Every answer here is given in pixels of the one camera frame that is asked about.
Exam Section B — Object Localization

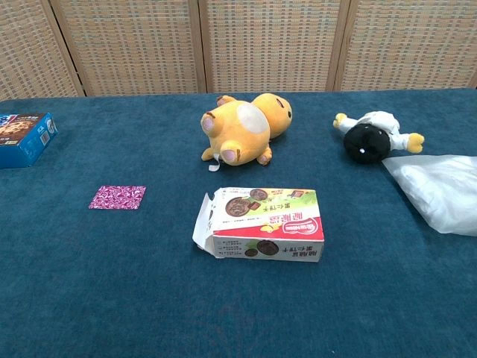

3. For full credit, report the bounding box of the white plastic bag package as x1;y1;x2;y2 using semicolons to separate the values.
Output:
380;154;477;237

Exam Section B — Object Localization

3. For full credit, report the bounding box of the pink patterned wrapper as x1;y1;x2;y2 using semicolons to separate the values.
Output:
88;185;148;211

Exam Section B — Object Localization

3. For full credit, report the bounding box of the yellow bear plush toy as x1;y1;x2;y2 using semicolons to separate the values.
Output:
200;92;293;173

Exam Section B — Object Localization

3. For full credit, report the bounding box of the blue chocolate cookie box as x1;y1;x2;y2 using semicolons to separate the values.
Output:
0;113;59;169

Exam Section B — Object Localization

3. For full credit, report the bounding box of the black and white plush toy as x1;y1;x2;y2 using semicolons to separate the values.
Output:
332;110;426;164

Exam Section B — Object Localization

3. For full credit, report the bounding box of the red and white snack box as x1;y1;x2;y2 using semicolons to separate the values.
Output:
192;187;325;263

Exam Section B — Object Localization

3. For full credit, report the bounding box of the teal table cloth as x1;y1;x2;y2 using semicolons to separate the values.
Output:
0;88;477;358

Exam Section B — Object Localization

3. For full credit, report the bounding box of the woven rattan folding screen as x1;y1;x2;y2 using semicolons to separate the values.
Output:
0;0;477;101

